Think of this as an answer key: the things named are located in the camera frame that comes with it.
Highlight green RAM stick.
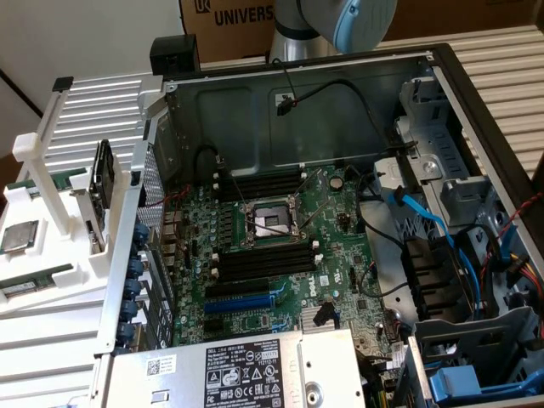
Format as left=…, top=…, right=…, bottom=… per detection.
left=6, top=167, right=88, bottom=199
left=0, top=265, right=74, bottom=301

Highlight CPU socket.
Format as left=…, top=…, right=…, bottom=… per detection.
left=240, top=195, right=307, bottom=252

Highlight thin metal locking lever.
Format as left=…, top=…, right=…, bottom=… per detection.
left=229, top=169, right=252, bottom=209
left=297, top=167, right=328, bottom=229

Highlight green motherboard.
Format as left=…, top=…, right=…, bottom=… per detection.
left=163, top=163, right=409, bottom=371

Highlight long black expansion slot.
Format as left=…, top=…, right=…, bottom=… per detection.
left=205, top=278, right=271, bottom=299

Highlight open grey PC case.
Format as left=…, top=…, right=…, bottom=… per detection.
left=91, top=42, right=544, bottom=408

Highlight long blue expansion slot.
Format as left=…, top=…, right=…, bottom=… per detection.
left=203, top=293, right=275, bottom=315

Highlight small silver heatsink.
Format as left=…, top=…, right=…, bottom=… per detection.
left=300, top=306, right=337, bottom=331

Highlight printed brown cardboard box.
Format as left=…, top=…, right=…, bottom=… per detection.
left=178, top=0, right=277, bottom=65

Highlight silver metal disk bay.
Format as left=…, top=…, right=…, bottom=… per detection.
left=394, top=78, right=490, bottom=222

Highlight black hard disk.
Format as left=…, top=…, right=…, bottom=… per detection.
left=89, top=139, right=116, bottom=210

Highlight black plastic block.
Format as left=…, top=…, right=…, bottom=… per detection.
left=150, top=35, right=201, bottom=78

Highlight white parts rack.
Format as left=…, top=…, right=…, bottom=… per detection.
left=0, top=76, right=166, bottom=318

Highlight grey power supply unit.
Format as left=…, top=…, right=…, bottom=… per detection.
left=98, top=326, right=367, bottom=408

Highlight blue plastic drive caddy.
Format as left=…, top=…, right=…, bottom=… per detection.
left=427, top=365, right=544, bottom=403

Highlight silver CPU chip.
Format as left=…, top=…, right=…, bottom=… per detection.
left=0, top=219, right=40, bottom=255

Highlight plain brown cardboard box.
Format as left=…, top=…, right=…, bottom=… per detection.
left=384, top=0, right=544, bottom=43

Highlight short black wire with connector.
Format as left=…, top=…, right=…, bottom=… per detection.
left=194, top=144, right=225, bottom=188

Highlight red black twisted wire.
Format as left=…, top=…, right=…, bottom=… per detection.
left=163, top=186, right=192, bottom=260
left=495, top=201, right=544, bottom=239

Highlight long black wire with connector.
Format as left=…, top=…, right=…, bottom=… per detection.
left=271, top=58, right=416, bottom=154

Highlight blue flat disk wire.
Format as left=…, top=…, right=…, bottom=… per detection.
left=384, top=186, right=485, bottom=315

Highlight graphics card with metal bracket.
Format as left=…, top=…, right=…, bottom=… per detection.
left=70, top=186, right=107, bottom=256

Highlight light blue flat wire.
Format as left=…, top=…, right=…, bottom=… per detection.
left=501, top=223, right=519, bottom=267

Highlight red yellow power wires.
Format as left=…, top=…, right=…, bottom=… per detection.
left=507, top=252, right=544, bottom=292

